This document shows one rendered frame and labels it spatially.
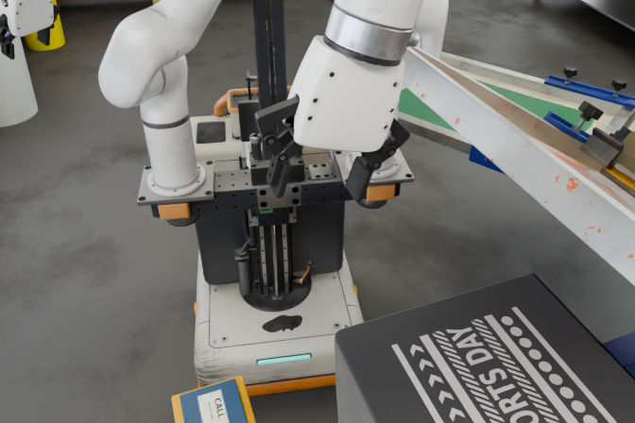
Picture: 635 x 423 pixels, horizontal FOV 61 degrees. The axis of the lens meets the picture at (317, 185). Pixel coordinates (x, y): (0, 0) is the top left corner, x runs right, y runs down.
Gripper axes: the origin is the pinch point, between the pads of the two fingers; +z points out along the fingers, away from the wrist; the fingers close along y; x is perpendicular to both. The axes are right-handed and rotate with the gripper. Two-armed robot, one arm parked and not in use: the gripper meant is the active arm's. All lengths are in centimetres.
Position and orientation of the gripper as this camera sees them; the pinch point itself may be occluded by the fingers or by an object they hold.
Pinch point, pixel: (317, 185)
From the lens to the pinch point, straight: 57.4
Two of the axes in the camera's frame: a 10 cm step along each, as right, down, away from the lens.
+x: 3.4, 5.5, -7.7
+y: -9.0, -0.5, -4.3
